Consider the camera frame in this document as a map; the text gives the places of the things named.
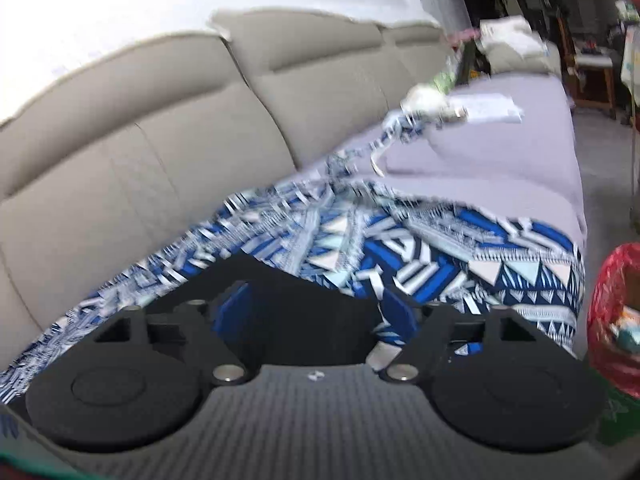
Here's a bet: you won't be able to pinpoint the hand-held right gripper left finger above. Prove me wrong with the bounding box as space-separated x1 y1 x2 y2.
92 252 262 387

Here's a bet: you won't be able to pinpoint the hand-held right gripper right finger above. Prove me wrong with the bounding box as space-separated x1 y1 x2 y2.
364 287 540 384

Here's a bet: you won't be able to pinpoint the blue white geometric print pants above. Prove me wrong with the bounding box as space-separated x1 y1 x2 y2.
0 109 587 406

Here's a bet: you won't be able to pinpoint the lavender sofa cover sheet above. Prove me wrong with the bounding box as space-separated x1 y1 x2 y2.
295 72 589 361

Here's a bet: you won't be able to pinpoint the beige sofa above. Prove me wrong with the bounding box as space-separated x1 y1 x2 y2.
0 7 566 376

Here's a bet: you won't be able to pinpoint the red plastic bag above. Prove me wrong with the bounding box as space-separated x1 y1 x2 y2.
586 242 640 402

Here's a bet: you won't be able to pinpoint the white green crumpled wrapper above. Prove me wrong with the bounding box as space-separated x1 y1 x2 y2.
401 67 471 123

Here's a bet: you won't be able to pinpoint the white paper sheet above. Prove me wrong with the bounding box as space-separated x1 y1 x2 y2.
450 92 524 126

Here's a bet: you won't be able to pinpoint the green printed cloth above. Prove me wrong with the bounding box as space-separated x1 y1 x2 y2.
597 375 640 448

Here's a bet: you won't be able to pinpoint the wooden side table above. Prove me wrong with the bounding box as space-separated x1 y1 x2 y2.
559 15 622 112

